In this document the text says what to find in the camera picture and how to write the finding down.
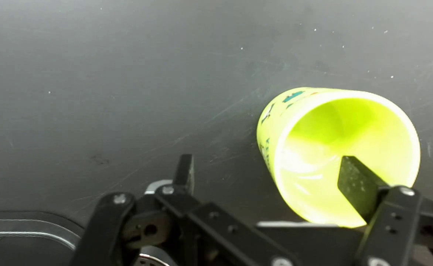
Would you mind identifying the yellow-green printed mug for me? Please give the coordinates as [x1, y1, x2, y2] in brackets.
[256, 86, 423, 229]

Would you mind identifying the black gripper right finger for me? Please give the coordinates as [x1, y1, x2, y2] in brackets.
[338, 155, 433, 266]

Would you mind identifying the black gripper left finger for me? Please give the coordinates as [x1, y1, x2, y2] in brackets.
[70, 152, 299, 266]

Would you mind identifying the black round rimmed object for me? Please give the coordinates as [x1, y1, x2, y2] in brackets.
[0, 210, 86, 266]

